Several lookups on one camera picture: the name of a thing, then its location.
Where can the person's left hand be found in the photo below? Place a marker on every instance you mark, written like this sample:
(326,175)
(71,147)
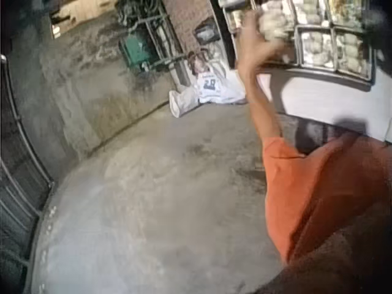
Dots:
(249,53)

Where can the person's left fingers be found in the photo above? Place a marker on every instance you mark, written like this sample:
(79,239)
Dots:
(269,46)

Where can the white dough lump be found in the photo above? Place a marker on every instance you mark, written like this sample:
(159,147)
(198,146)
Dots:
(274,26)

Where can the metal tray of dough pieces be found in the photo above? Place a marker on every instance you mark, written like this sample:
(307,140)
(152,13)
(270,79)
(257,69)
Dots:
(294,10)
(333,50)

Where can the white printed sack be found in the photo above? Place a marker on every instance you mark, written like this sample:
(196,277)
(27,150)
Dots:
(214,87)

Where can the white work table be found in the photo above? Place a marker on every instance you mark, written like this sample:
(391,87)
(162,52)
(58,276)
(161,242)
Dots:
(324,98)

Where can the plain white sack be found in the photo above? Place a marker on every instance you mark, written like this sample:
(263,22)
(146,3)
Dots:
(182,102)

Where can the green machine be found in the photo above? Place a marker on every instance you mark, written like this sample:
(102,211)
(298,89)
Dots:
(136,52)

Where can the dark metal gate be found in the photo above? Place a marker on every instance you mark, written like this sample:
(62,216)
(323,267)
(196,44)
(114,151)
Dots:
(18,171)

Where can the dark metal frame rack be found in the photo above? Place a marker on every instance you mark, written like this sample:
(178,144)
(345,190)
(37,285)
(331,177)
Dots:
(159,36)

